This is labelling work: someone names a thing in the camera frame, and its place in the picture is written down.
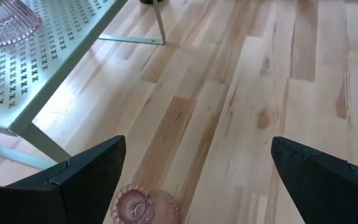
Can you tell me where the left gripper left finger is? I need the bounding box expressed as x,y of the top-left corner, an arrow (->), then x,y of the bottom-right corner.
0,135 -> 127,224

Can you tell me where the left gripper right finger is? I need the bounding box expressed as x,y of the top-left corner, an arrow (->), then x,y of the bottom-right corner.
270,136 -> 358,224

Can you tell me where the pink glass candle stick holder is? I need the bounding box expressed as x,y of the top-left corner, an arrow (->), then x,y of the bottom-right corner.
0,0 -> 42,47
110,184 -> 181,224

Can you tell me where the green perforated metal shelf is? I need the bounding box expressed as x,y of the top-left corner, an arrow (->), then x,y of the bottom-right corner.
0,0 -> 167,170

